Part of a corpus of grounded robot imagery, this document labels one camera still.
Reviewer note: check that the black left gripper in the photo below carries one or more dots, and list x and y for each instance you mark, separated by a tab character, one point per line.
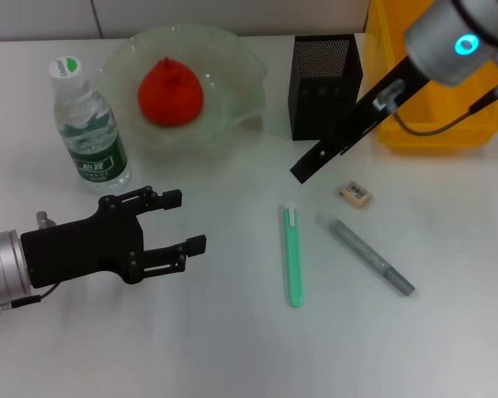
79	248

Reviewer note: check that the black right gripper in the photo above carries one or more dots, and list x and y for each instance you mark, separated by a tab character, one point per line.
357	124

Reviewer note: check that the green pen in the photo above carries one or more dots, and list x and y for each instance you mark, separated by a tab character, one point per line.
294	257

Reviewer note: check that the clear water bottle green label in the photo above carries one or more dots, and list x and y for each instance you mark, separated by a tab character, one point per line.
95	141

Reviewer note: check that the red fruit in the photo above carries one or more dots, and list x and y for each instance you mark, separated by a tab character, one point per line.
170	95

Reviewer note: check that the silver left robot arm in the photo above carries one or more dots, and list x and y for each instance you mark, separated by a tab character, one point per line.
2	265

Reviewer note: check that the beige eraser with barcode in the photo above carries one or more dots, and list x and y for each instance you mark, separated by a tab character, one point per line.
355	194

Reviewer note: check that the black mesh pen holder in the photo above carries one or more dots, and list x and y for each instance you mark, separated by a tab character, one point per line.
315	95

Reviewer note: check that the grey marker pen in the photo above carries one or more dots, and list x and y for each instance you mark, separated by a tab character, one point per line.
369	255

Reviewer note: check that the translucent glass fruit plate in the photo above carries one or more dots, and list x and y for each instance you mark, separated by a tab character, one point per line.
232	83

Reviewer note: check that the yellow plastic storage bin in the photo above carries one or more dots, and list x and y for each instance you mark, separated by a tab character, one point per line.
440	124

